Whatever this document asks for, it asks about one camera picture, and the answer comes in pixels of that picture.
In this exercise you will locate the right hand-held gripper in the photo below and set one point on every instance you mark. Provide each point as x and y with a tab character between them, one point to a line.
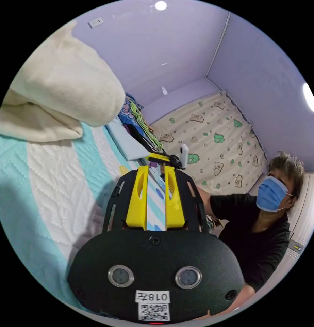
175	161

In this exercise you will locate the light blue short sleeve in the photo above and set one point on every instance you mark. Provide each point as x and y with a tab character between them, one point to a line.
128	143

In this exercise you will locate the bed with teal white quilt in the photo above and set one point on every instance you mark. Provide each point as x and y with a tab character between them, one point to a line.
52	184

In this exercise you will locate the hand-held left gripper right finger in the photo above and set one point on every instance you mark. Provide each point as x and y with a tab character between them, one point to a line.
173	212

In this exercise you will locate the white cupboard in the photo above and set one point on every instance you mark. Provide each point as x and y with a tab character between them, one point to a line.
303	219

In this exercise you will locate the cream curtain with bear print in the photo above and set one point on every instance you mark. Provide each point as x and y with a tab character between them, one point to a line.
215	143

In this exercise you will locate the pile of clothes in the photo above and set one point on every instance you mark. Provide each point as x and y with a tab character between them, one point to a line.
139	120

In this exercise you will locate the person's body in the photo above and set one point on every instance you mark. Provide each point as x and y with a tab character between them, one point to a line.
253	230

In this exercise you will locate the person's right forearm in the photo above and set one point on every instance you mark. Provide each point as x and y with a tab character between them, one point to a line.
204	201

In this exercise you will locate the round ceiling lamp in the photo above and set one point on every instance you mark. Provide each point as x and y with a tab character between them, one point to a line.
310	97
160	5

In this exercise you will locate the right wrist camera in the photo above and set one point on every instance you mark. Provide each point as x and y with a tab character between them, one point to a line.
184	154

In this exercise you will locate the person's left forearm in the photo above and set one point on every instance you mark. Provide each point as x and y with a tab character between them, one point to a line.
244	297

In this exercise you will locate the cream folded blanket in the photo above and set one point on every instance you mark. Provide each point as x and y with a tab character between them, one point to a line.
62	97

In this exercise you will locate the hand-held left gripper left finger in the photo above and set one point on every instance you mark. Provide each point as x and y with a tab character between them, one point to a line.
137	204

